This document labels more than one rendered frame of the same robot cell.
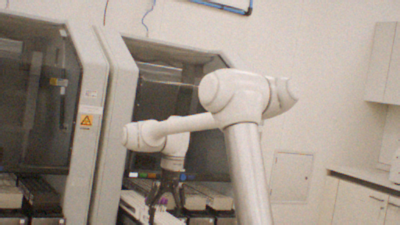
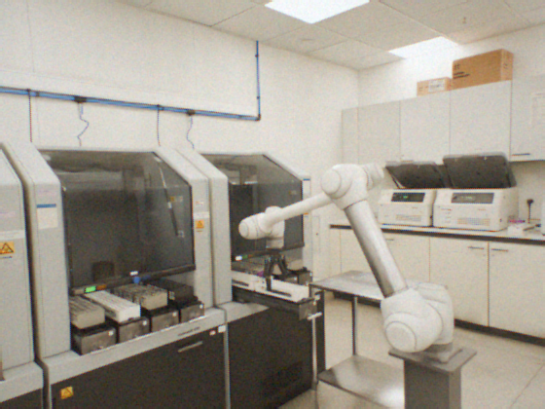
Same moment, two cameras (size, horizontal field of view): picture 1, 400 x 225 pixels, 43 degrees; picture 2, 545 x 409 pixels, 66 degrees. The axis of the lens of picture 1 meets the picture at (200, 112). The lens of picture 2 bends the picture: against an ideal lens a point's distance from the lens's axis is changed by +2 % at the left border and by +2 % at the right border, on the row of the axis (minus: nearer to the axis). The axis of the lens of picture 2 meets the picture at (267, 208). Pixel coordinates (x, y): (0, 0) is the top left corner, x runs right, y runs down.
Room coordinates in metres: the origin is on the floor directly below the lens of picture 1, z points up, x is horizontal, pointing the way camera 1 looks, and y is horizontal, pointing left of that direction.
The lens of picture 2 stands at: (-0.05, 0.59, 1.43)
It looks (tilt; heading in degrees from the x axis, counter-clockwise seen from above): 4 degrees down; 347
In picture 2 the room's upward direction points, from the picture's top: 2 degrees counter-clockwise
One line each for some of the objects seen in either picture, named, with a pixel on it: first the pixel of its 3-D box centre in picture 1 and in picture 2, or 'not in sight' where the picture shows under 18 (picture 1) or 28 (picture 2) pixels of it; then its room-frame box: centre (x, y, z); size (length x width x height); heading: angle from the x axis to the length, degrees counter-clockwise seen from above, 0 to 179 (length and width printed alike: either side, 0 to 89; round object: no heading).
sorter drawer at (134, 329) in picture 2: not in sight; (103, 314); (2.10, 0.94, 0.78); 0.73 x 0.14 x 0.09; 31
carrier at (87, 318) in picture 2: not in sight; (90, 317); (1.82, 0.95, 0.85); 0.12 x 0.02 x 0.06; 122
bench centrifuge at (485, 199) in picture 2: not in sight; (476, 190); (3.31, -2.19, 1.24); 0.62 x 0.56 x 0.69; 122
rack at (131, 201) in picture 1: (134, 205); (241, 280); (2.28, 0.23, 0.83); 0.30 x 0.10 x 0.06; 31
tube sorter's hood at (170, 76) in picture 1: (171, 106); (243, 201); (2.59, 0.15, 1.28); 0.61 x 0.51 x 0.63; 121
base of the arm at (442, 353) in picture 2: not in sight; (434, 342); (1.43, -0.43, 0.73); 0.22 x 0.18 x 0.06; 121
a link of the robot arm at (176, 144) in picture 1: (173, 135); (272, 221); (2.03, 0.09, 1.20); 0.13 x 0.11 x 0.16; 126
